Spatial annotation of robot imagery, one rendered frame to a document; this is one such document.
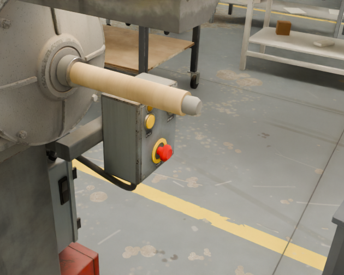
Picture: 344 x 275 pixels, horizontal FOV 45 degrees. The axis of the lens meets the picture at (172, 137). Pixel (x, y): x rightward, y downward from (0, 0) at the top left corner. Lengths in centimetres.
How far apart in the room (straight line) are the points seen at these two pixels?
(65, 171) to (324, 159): 223
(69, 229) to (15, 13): 69
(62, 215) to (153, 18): 82
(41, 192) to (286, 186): 191
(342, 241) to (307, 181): 139
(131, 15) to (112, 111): 55
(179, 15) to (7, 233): 70
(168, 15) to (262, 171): 244
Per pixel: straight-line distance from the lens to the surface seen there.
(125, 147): 90
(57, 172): 102
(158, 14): 33
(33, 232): 99
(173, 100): 52
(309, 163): 291
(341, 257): 140
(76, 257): 121
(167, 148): 93
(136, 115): 84
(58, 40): 62
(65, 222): 112
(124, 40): 366
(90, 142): 90
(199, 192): 246
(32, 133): 65
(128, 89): 55
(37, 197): 95
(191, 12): 34
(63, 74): 61
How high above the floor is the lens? 147
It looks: 30 degrees down
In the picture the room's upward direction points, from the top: 3 degrees clockwise
